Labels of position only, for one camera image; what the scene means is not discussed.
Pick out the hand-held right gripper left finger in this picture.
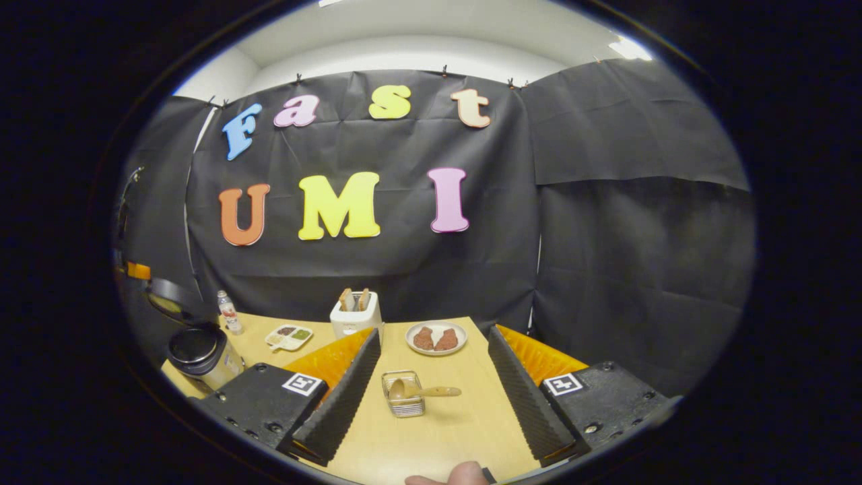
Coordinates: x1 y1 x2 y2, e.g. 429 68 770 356
191 328 382 467

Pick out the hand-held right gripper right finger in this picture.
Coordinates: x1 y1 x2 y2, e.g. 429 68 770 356
488 325 675 467

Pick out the metal wire chopstick holder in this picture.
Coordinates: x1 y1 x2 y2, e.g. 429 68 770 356
382 370 426 418

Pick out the wooden spoon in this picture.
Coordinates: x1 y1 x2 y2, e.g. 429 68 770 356
389 379 463 402

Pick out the dark grey rice cooker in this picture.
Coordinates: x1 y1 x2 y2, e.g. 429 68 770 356
145 276 246 393

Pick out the white toaster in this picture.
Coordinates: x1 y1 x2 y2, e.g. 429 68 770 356
329 291 383 339

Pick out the white divided condiment dish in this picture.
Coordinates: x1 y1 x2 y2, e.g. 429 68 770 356
265 325 314 352

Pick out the small clear seasoning bottle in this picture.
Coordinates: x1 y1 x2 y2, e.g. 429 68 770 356
217 290 243 335

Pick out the white round plate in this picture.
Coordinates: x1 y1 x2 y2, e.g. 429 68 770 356
405 321 468 356

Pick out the small ceiling light panel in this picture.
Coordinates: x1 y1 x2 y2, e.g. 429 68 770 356
609 37 653 61

